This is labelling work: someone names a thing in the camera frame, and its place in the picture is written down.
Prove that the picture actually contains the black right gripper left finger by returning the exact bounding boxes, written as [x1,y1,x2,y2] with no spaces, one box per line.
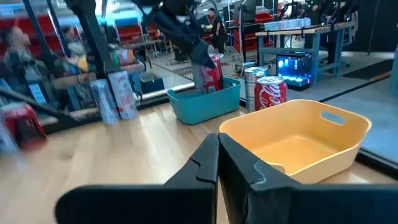
[55,133,220,224]

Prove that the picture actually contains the black floor mat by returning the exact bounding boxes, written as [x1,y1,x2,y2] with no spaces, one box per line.
[341,58,395,81]

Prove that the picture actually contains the yellow plastic bin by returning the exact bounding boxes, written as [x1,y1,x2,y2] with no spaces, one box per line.
[219,99,373,185]

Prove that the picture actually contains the tall white can red print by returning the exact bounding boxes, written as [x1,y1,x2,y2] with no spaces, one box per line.
[108,70,140,121]

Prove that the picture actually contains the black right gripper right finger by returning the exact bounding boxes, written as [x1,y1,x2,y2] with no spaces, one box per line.
[218,133,398,224]

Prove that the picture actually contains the dark storage box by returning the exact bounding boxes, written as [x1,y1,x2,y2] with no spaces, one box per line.
[139,72,165,93]

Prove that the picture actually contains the red storage shelf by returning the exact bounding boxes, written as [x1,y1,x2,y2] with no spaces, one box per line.
[231,11,274,54]

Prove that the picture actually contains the teal plastic bin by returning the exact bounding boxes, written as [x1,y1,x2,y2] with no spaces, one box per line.
[166,77,243,126]

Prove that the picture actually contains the person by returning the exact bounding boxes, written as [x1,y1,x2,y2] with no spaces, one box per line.
[312,0,358,65]
[61,26,90,75]
[0,26,35,103]
[207,7,229,59]

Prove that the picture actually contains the wooden workbench blue legs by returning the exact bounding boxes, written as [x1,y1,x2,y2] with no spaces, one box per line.
[255,21,355,87]

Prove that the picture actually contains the clear plastic containers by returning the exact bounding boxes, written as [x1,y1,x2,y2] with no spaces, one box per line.
[264,17,312,31]

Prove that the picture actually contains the red storage bins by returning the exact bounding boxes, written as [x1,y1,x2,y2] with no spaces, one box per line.
[114,17,162,44]

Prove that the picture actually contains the computer tower blue lights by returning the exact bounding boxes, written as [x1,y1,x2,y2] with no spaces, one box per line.
[275,51,313,92]

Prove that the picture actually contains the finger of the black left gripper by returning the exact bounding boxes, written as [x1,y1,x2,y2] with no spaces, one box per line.
[190,61,205,90]
[189,39,218,70]

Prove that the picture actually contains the red Coca-Cola can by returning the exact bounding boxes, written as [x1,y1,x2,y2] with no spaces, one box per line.
[199,53,225,93]
[254,75,289,112]
[0,101,48,152]

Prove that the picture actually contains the black rig pole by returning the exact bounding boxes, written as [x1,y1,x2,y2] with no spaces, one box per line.
[23,0,57,75]

